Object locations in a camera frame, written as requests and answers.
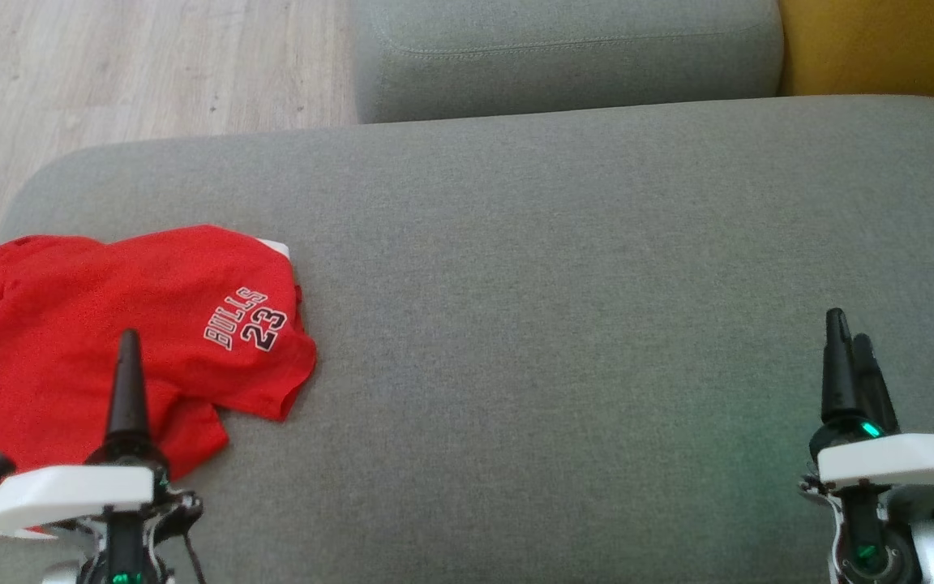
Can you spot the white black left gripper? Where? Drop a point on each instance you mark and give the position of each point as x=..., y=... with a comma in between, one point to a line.
x=62, y=495

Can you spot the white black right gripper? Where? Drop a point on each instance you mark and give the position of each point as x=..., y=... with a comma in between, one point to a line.
x=897, y=462

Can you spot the red white basketball jersey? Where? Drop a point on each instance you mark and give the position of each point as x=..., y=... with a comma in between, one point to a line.
x=21, y=341

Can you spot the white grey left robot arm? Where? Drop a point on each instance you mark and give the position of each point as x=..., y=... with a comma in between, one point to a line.
x=66, y=576

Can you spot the grey sofa seat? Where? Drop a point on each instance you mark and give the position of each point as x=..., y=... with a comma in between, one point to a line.
x=556, y=324

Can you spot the yellow sofa back cushion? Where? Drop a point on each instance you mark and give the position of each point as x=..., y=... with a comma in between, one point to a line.
x=889, y=40

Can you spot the grey sofa seat cushion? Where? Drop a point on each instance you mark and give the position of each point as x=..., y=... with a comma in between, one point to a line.
x=564, y=57

